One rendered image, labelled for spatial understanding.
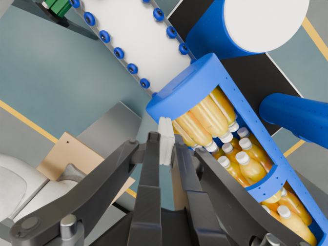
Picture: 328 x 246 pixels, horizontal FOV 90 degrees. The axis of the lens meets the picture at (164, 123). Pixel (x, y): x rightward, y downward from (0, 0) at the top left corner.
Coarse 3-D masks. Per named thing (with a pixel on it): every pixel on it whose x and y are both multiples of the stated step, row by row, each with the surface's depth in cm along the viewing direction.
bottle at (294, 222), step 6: (282, 216) 64; (288, 216) 63; (294, 216) 63; (282, 222) 65; (288, 222) 63; (294, 222) 62; (300, 222) 63; (294, 228) 63; (300, 228) 63; (306, 228) 64; (300, 234) 64; (306, 234) 64; (312, 234) 66; (306, 240) 65; (312, 240) 65
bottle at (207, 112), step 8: (208, 96) 47; (200, 104) 46; (208, 104) 47; (216, 104) 49; (192, 112) 49; (200, 112) 47; (208, 112) 47; (216, 112) 48; (200, 120) 49; (208, 120) 48; (216, 120) 48; (224, 120) 49; (208, 128) 50; (216, 128) 49; (224, 128) 49; (224, 136) 52
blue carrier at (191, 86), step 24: (192, 72) 47; (216, 72) 44; (168, 96) 43; (192, 96) 42; (240, 96) 49; (240, 120) 68; (264, 144) 51; (288, 168) 57; (264, 192) 53; (312, 216) 61
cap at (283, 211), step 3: (279, 207) 65; (282, 207) 65; (285, 207) 64; (279, 210) 65; (282, 210) 64; (285, 210) 63; (288, 210) 63; (279, 213) 64; (282, 213) 63; (285, 213) 63; (288, 213) 62; (285, 216) 63
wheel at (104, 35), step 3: (102, 30) 60; (99, 33) 61; (102, 33) 60; (105, 33) 60; (102, 36) 61; (105, 36) 60; (108, 36) 61; (102, 39) 62; (105, 39) 61; (108, 39) 61; (105, 42) 63
